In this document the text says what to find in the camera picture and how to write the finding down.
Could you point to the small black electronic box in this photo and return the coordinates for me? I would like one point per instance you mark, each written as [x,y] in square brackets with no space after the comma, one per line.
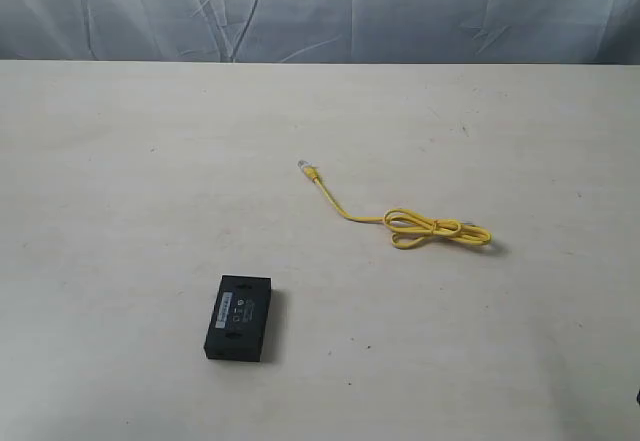
[239,318]

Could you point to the white backdrop curtain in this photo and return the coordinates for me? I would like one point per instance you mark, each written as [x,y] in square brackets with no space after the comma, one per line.
[323,31]

